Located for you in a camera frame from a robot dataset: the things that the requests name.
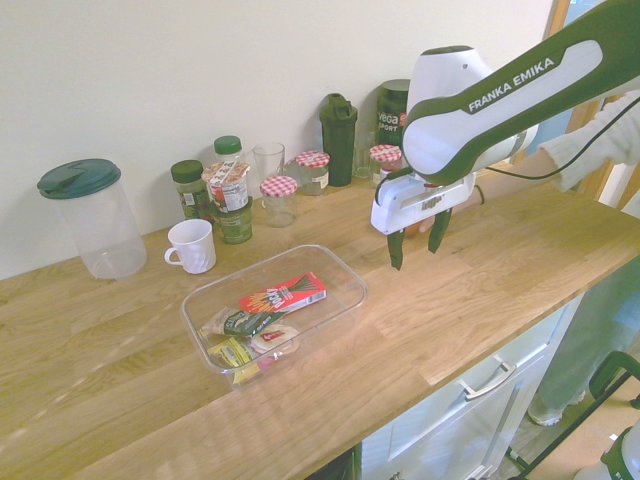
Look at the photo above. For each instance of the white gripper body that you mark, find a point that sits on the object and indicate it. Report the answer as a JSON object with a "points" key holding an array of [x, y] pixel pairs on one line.
{"points": [[410, 210]]}

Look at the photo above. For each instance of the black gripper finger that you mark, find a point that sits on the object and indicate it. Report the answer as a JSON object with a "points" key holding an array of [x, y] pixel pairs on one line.
{"points": [[440, 232], [396, 250]]}

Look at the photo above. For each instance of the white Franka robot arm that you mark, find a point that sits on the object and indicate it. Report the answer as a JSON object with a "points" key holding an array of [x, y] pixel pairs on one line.
{"points": [[500, 90]]}

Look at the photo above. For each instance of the forearm with white sweater sleeve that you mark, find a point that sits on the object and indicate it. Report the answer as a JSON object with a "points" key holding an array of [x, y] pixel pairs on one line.
{"points": [[600, 142]]}

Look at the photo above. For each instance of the clear plastic container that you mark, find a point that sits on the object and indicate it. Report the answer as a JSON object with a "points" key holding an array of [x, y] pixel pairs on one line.
{"points": [[342, 285]]}

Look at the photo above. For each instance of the person's hand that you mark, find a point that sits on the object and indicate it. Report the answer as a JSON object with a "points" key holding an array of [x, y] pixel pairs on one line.
{"points": [[426, 225]]}

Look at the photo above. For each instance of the glass jar red checkered lid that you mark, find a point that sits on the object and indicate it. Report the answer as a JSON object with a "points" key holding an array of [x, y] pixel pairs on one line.
{"points": [[385, 159], [278, 200]]}

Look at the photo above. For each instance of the short clear glass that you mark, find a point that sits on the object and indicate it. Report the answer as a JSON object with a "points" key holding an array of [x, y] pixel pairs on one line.
{"points": [[364, 160]]}

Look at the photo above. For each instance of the dark Vega protein tub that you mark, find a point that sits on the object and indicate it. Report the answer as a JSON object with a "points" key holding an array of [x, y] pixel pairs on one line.
{"points": [[392, 120]]}

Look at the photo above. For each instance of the black shaker bottle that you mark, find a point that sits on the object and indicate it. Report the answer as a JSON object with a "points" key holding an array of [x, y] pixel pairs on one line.
{"points": [[339, 145]]}

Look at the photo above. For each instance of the labelled glass jar checkered lid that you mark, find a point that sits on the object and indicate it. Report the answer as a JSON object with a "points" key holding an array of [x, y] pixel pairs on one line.
{"points": [[313, 175]]}

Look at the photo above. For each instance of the red Pocky box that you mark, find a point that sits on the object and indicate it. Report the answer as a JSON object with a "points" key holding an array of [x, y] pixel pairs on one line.
{"points": [[285, 297]]}

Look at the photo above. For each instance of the round cracker packet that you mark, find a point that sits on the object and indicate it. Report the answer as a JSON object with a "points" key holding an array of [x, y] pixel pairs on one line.
{"points": [[275, 338]]}

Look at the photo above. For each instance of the tall clear glass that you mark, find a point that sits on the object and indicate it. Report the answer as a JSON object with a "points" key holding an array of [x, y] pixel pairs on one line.
{"points": [[268, 160]]}

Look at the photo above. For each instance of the green plastic cup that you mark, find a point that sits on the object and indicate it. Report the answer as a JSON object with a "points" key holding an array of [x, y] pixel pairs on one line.
{"points": [[235, 227]]}

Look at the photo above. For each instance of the dark green snack packet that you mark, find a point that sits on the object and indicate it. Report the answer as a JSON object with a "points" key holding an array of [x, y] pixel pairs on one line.
{"points": [[240, 322]]}

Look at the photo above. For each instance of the person's light trouser legs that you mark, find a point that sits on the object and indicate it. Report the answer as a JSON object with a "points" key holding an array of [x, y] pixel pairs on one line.
{"points": [[590, 340]]}

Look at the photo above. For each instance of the yellow snack packet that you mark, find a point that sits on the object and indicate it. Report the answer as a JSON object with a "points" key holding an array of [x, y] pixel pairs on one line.
{"points": [[232, 351]]}

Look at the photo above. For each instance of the white kitchen cabinet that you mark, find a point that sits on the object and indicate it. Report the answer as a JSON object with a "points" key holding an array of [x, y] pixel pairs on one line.
{"points": [[450, 435]]}

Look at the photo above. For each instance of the clear bottle green cap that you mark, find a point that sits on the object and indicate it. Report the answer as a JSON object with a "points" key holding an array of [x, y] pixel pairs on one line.
{"points": [[228, 146]]}

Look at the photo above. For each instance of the white ceramic mug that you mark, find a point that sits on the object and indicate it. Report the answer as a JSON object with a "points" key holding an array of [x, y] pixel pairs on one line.
{"points": [[195, 250]]}

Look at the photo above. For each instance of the white shoe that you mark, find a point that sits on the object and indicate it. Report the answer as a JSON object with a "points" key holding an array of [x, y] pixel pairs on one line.
{"points": [[550, 415]]}

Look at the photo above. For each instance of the spice jar dark lid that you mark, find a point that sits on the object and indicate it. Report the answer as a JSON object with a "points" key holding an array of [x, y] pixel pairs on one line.
{"points": [[189, 192]]}

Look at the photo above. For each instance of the white black device on stand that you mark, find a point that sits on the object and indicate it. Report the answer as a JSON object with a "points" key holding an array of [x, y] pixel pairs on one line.
{"points": [[625, 450]]}

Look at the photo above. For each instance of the clear pitcher green lid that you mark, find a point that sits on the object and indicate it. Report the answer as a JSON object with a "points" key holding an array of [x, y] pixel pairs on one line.
{"points": [[100, 230]]}

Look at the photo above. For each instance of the black metal stand frame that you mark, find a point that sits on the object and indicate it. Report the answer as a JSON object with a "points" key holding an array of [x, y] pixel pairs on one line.
{"points": [[616, 364]]}

